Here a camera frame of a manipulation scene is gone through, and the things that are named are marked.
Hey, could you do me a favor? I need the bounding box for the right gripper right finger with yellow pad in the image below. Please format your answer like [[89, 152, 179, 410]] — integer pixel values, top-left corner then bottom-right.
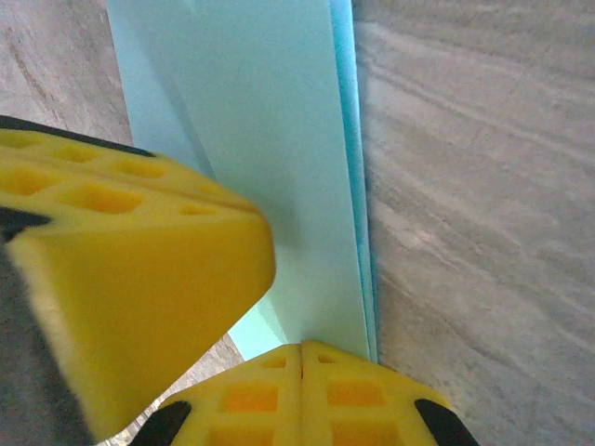
[[301, 341, 480, 446]]

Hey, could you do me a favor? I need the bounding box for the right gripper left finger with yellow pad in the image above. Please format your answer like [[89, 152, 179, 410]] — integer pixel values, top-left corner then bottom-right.
[[132, 341, 304, 446]]

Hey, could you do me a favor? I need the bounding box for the light blue cloth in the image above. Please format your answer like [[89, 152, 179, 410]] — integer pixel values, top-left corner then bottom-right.
[[105, 0, 380, 366]]

